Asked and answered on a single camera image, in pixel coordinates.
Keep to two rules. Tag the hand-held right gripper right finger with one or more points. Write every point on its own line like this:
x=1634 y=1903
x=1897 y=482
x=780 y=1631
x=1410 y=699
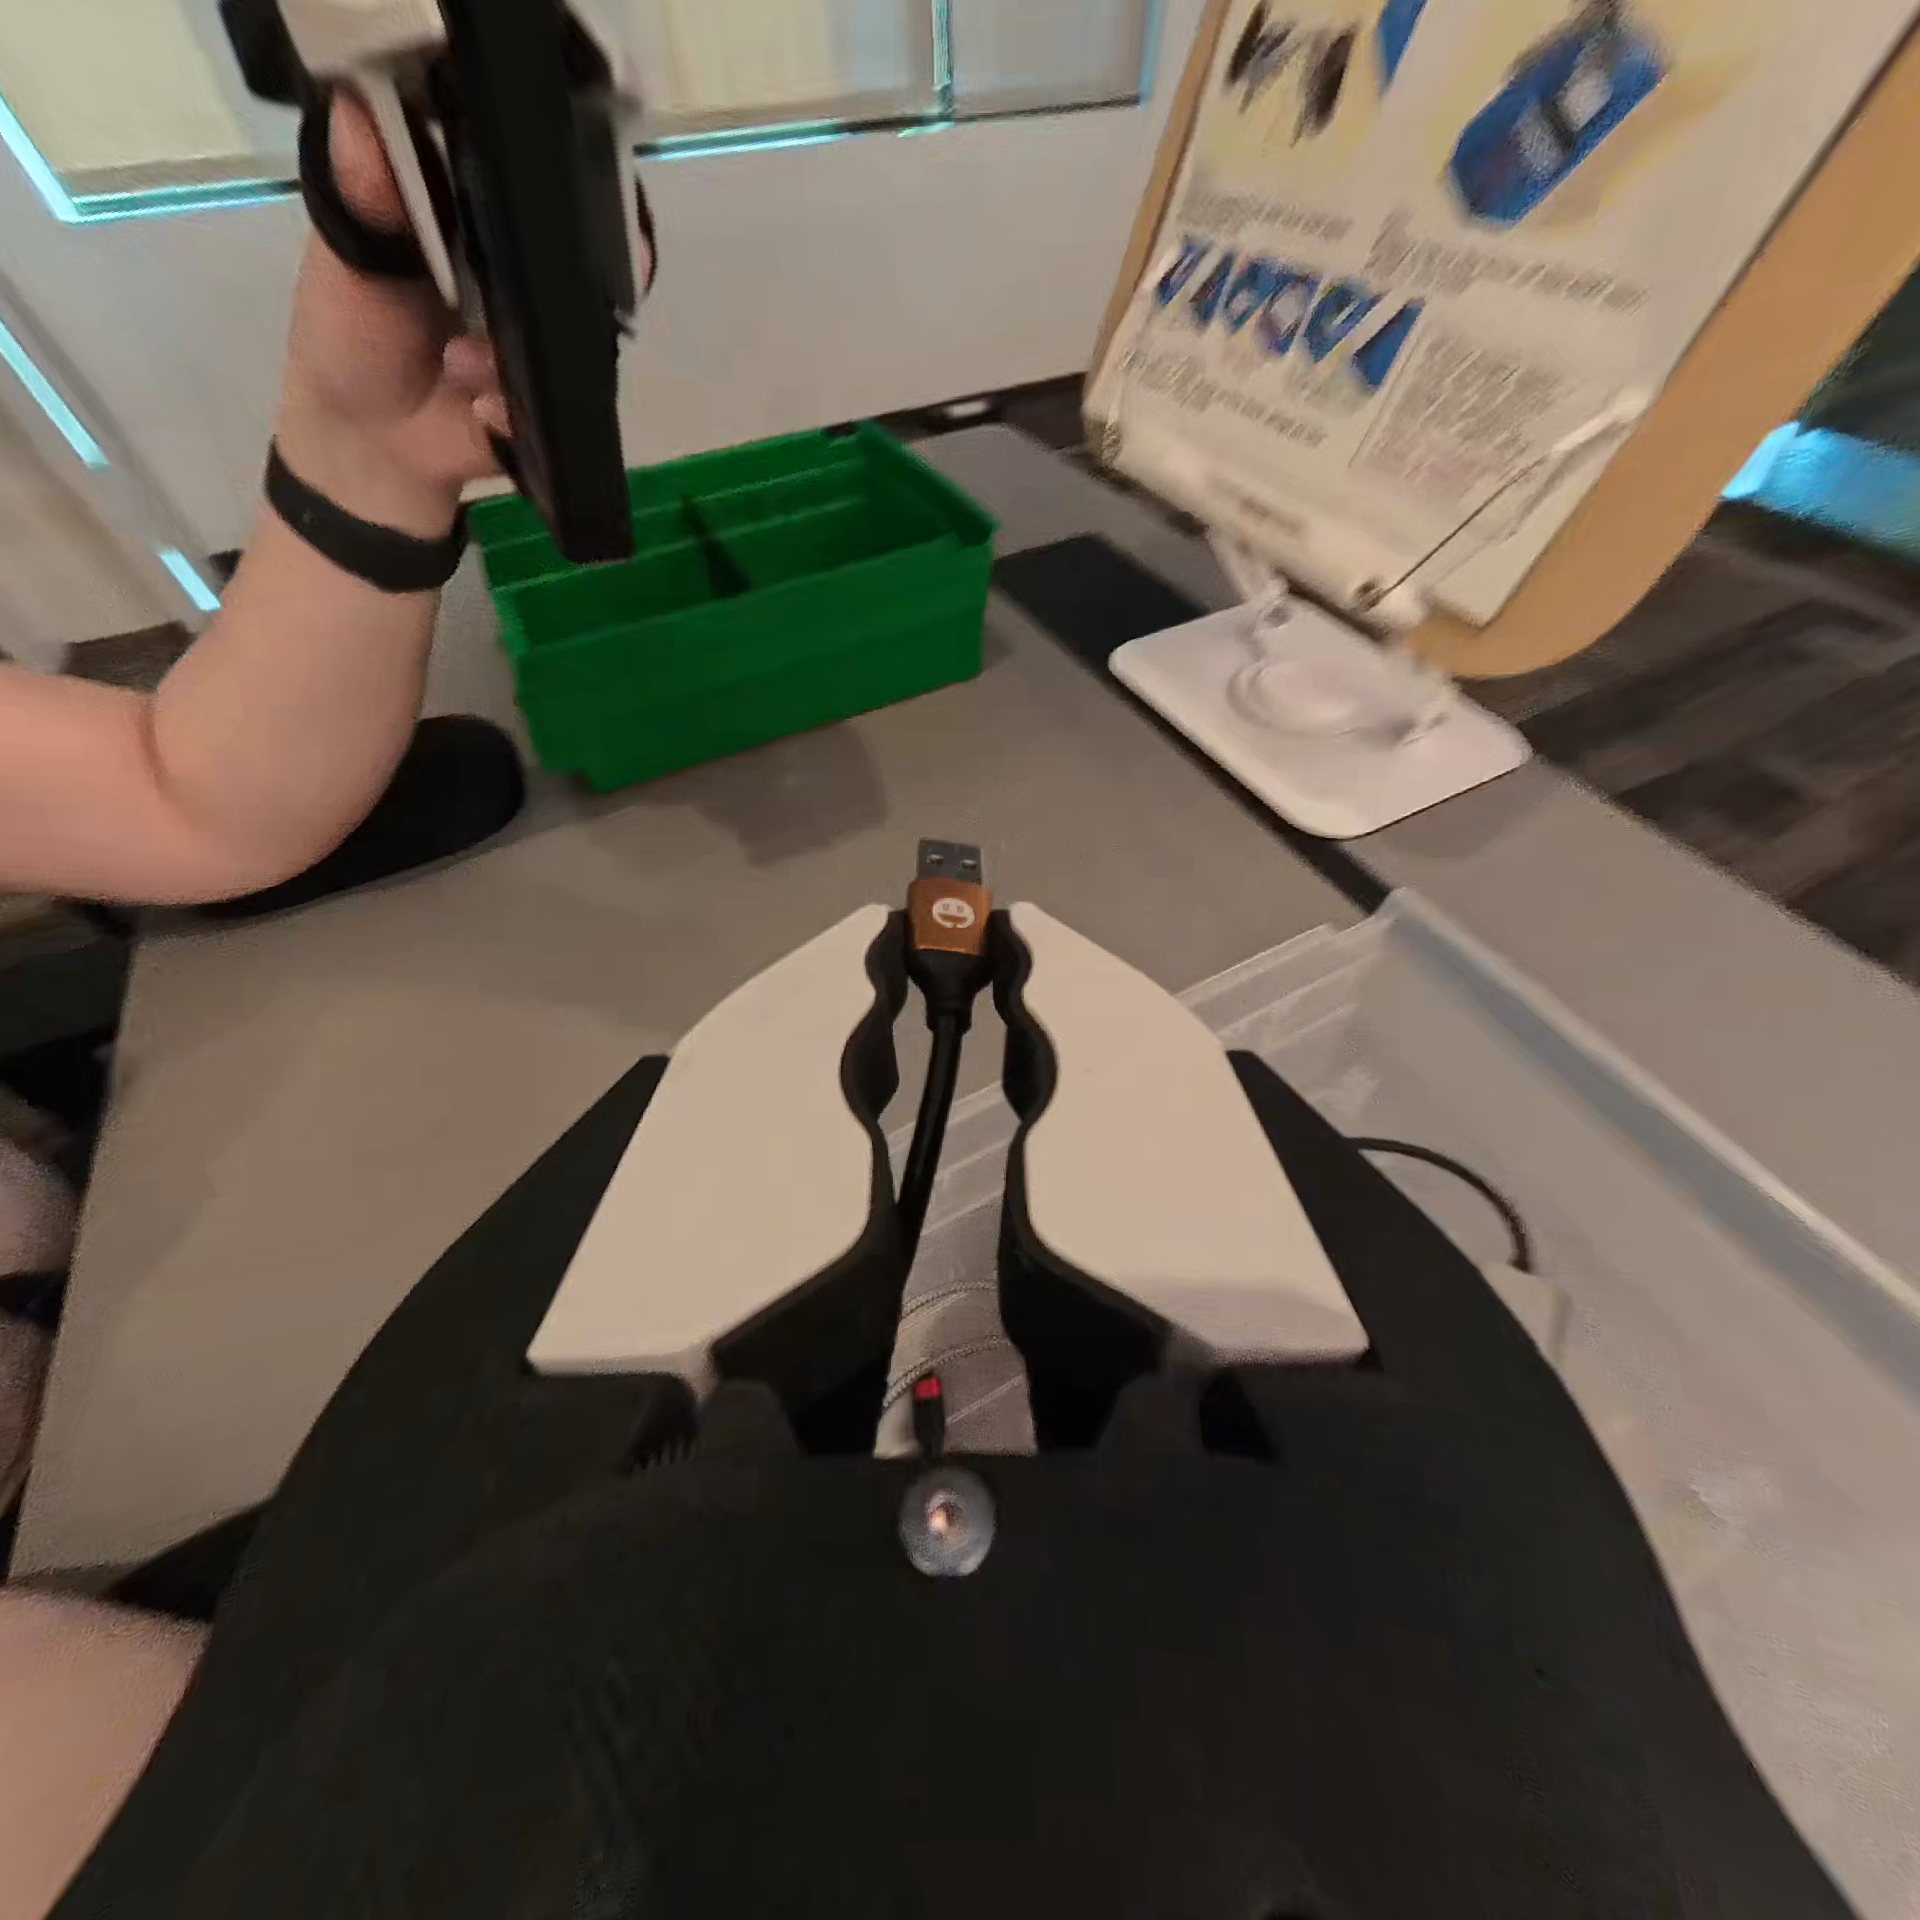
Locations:
x=1184 y=1201

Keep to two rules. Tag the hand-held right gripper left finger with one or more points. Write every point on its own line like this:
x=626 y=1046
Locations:
x=720 y=1201

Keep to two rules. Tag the black multiport usb hub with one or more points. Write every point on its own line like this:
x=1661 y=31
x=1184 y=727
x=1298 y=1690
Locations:
x=540 y=299

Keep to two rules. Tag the clear plastic bin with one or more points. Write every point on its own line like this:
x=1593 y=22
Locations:
x=1650 y=1350

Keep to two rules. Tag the green plastic bin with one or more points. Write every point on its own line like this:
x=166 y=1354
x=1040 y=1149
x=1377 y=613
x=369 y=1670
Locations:
x=749 y=674

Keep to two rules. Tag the person's left forearm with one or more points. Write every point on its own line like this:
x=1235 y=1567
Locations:
x=181 y=751

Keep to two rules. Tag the person's left hand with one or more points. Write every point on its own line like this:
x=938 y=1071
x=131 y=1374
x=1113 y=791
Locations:
x=358 y=375

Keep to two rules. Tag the black textured pad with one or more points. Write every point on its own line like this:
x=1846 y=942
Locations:
x=435 y=810

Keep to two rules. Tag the blue smartwatch black band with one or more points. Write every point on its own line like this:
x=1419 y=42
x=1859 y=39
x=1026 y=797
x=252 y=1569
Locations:
x=358 y=546

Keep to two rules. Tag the instruction poster on board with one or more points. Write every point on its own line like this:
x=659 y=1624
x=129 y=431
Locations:
x=1723 y=494

